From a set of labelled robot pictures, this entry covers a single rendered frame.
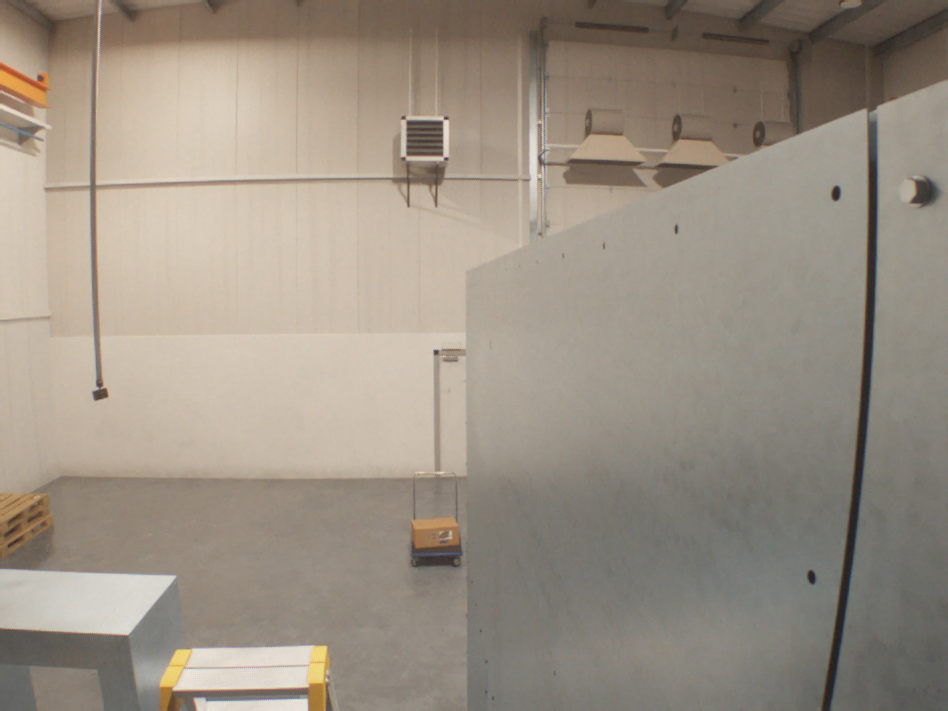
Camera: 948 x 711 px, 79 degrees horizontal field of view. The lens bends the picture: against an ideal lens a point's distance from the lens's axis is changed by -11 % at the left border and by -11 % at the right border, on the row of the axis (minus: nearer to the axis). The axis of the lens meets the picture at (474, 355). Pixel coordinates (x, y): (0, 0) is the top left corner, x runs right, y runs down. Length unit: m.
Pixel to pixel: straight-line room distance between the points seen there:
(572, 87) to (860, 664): 11.04
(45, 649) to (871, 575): 3.53
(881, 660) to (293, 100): 11.02
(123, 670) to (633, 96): 10.50
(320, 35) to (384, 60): 1.14
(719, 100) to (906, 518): 11.86
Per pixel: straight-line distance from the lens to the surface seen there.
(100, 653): 3.50
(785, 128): 11.60
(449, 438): 10.73
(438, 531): 7.53
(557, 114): 11.03
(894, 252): 0.26
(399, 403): 10.62
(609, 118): 10.36
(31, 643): 3.66
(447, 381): 10.55
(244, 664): 1.57
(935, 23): 13.04
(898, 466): 0.26
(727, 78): 12.25
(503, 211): 10.64
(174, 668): 1.58
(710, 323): 0.39
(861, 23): 13.14
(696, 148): 10.82
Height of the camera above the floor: 3.13
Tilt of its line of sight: 6 degrees down
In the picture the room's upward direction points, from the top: straight up
